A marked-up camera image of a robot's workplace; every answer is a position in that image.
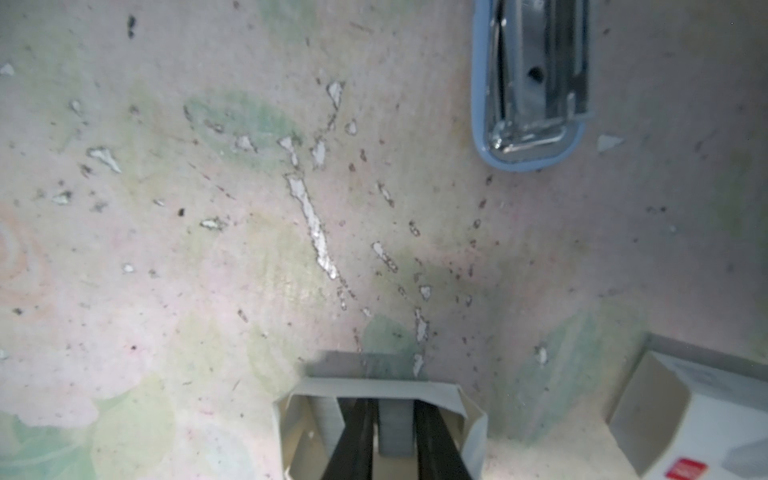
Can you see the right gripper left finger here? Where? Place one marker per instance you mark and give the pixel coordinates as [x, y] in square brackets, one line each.
[352, 458]

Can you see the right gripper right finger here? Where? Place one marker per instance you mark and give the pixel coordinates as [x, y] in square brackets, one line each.
[438, 457]

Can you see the staple box tray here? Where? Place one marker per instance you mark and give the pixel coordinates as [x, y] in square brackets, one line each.
[309, 421]

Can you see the blue staple remover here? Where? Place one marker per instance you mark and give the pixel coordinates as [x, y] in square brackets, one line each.
[530, 81]

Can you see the white staple box sleeve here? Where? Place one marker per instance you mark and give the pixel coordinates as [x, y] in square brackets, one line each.
[678, 419]

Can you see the floral table mat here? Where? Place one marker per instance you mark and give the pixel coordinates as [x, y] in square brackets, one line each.
[203, 201]

